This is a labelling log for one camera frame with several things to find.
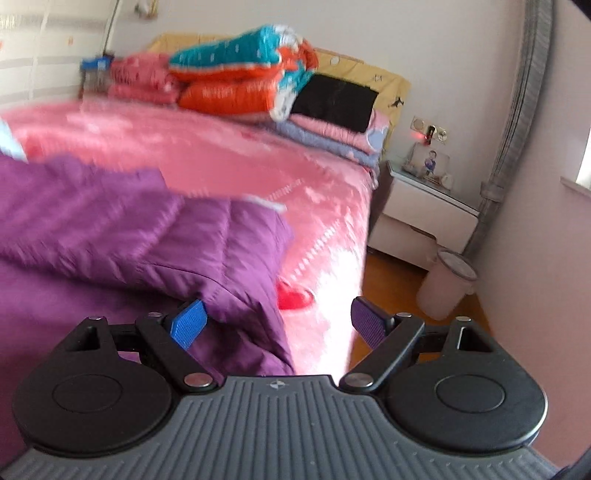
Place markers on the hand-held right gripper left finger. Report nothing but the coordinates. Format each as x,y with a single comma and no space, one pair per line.
187,323

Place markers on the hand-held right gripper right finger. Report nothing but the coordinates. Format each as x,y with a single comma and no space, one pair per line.
369,321

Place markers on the purple down jacket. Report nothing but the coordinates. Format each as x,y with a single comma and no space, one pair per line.
115,230

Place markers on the pink trash bin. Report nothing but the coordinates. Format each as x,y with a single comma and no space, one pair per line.
445,286

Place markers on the white nightstand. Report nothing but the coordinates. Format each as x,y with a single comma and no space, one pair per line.
429,207

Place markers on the small white figurine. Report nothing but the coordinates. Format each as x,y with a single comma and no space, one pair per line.
446,181

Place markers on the pink bed blanket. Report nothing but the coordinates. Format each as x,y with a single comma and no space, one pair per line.
207,152

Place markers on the pink and lavender folded blankets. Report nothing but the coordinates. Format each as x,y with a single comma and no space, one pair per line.
323,144

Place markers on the pink printed pillow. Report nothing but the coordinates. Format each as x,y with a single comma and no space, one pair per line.
376,134

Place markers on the black plugged charger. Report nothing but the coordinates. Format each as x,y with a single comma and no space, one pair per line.
429,134

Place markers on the black cloth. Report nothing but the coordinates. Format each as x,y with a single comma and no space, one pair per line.
334,101

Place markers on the teal orange folded quilt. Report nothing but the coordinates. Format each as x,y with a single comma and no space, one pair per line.
231,92

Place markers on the pink folded quilt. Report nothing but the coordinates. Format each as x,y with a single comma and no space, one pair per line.
138,76

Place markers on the yellow headboard cover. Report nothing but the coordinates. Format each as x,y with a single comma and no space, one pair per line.
360,69

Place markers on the window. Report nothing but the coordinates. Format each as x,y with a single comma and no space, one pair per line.
582,180

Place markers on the blue box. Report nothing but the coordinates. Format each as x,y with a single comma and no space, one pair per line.
97,62

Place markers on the grey curtain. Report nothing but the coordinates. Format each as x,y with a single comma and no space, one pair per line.
531,69

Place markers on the white wardrobe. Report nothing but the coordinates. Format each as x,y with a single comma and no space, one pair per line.
46,46

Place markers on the photo frame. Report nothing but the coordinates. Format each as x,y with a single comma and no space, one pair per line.
431,161

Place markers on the wall socket plate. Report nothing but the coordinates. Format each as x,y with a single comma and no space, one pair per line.
418,124

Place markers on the small wall hanging ornament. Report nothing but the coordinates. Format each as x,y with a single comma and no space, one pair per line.
147,7

